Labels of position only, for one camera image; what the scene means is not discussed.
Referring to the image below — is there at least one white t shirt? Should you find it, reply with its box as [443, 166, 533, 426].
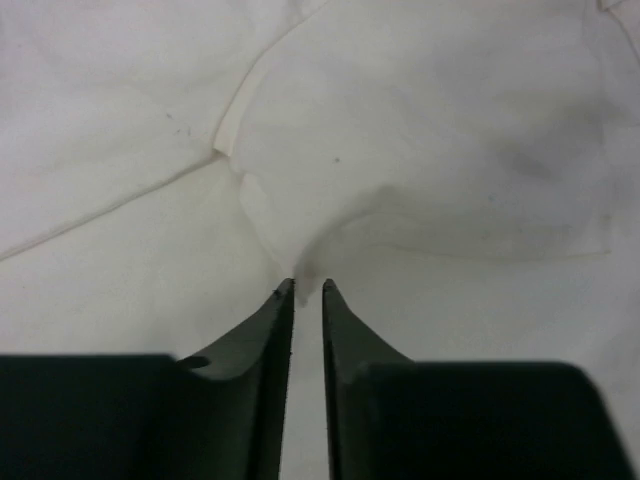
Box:
[1, 1, 639, 357]

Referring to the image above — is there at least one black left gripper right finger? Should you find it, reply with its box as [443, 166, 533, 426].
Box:
[322, 280, 635, 479]

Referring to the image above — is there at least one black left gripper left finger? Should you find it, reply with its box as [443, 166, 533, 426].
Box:
[1, 279, 295, 479]

